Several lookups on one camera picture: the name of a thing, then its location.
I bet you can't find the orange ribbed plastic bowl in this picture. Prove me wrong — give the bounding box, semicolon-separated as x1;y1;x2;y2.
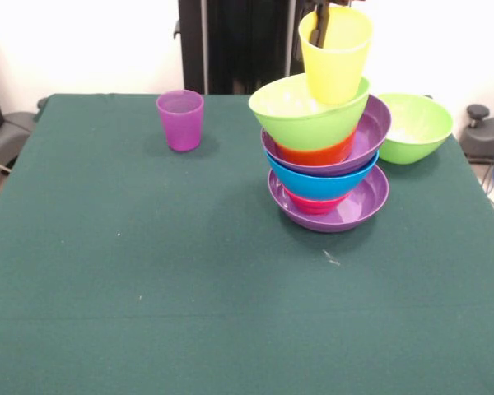
274;126;358;167

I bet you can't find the purple plastic cup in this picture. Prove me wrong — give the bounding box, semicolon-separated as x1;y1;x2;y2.
156;89;205;153

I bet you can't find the grey stand foot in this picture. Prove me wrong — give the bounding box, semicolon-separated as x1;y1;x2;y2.
0;111;36;174

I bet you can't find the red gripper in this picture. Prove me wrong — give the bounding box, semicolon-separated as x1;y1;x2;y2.
308;0;366;49

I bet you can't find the green plastic bowl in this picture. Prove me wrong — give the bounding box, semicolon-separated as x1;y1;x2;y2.
248;74;371;152
377;92;454;165

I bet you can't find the yellow plastic cup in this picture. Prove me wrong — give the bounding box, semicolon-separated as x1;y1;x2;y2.
298;6;374;105

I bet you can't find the dark green tablecloth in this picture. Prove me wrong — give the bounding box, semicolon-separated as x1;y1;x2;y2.
0;92;494;395

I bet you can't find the deep blue plastic bowl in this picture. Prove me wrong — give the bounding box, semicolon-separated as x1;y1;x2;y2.
264;150;380;202

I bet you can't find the small pink plastic bowl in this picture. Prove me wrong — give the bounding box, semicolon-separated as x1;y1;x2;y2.
285;188;351;216

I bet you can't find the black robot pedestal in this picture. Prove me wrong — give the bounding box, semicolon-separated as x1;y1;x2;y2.
173;0;316;95

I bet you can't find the purple plastic bowl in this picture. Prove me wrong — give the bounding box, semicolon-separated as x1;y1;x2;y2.
267;163;390;234
260;94;393;178

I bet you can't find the black stand foot with knob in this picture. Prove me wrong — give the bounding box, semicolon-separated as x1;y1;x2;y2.
459;104;494;165

